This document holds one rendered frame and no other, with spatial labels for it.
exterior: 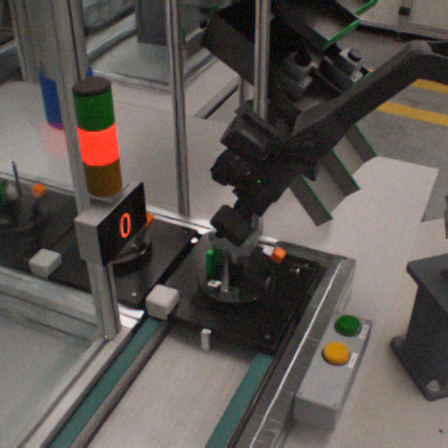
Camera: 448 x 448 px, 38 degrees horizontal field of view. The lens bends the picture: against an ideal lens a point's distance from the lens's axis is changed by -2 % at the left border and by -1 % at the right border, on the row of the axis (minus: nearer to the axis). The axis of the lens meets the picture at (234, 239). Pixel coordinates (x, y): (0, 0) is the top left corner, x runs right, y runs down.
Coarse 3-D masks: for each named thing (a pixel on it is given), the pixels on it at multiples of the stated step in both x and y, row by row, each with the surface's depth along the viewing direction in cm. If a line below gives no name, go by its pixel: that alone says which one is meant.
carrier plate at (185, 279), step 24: (192, 264) 123; (288, 264) 123; (312, 264) 123; (192, 288) 117; (288, 288) 117; (192, 312) 112; (216, 312) 112; (240, 312) 113; (264, 312) 113; (288, 312) 113; (216, 336) 110; (240, 336) 108; (264, 336) 108
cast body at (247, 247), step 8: (208, 232) 113; (256, 232) 111; (216, 240) 111; (224, 240) 110; (248, 240) 110; (256, 240) 112; (224, 248) 111; (232, 248) 111; (240, 248) 110; (248, 248) 109; (248, 256) 110
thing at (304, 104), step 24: (240, 0) 122; (216, 24) 117; (240, 24) 129; (216, 48) 120; (240, 48) 117; (288, 48) 126; (240, 72) 120; (312, 72) 126; (288, 96) 121; (312, 96) 124; (336, 96) 126
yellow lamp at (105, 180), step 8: (88, 168) 86; (96, 168) 86; (104, 168) 86; (112, 168) 87; (120, 168) 89; (88, 176) 87; (96, 176) 87; (104, 176) 87; (112, 176) 87; (120, 176) 89; (88, 184) 88; (96, 184) 87; (104, 184) 87; (112, 184) 88; (120, 184) 89; (88, 192) 89; (96, 192) 88; (104, 192) 88; (112, 192) 89
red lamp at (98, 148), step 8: (112, 128) 84; (80, 136) 84; (88, 136) 83; (96, 136) 83; (104, 136) 83; (112, 136) 84; (80, 144) 85; (88, 144) 84; (96, 144) 84; (104, 144) 84; (112, 144) 85; (88, 152) 85; (96, 152) 84; (104, 152) 85; (112, 152) 85; (88, 160) 85; (96, 160) 85; (104, 160) 85; (112, 160) 86
